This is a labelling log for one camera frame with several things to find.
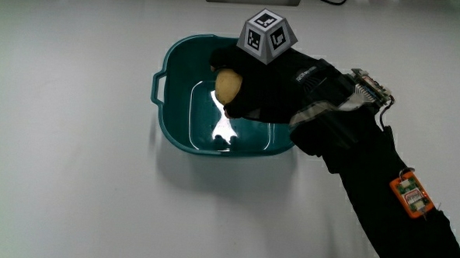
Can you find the orange sensor module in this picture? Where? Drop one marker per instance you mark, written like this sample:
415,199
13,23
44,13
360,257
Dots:
411,197

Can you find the person's right forearm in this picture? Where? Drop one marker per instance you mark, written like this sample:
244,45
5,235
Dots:
371,182

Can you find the person's right hand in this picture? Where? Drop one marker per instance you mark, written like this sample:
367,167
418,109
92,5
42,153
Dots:
278,88

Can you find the yellowish potato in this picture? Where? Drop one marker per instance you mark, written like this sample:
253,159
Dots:
227,86

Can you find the teal plastic basin plate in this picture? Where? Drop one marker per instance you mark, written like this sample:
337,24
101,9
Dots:
176,103

